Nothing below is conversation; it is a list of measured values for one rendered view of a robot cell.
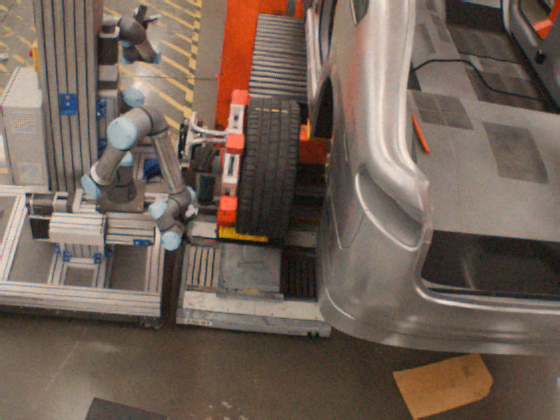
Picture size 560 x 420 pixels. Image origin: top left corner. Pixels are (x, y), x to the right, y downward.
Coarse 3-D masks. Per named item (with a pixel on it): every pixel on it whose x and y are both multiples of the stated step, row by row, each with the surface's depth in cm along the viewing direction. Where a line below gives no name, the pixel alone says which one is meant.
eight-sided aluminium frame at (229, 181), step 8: (232, 104) 305; (232, 112) 300; (240, 112) 301; (232, 120) 295; (240, 120) 296; (232, 128) 291; (240, 128) 292; (224, 168) 288; (224, 176) 288; (232, 176) 288; (224, 184) 289; (232, 184) 289; (224, 192) 292; (232, 192) 292
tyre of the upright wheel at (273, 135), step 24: (264, 120) 290; (288, 120) 292; (264, 144) 285; (288, 144) 286; (264, 168) 284; (288, 168) 285; (240, 192) 288; (264, 192) 287; (288, 192) 287; (240, 216) 294; (264, 216) 293; (288, 216) 293
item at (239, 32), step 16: (240, 0) 306; (256, 0) 306; (240, 16) 312; (256, 16) 312; (224, 32) 319; (240, 32) 319; (224, 48) 325; (240, 48) 325; (224, 64) 332; (240, 64) 332; (224, 80) 338; (240, 80) 338; (224, 96) 345; (224, 112) 352; (224, 128) 359
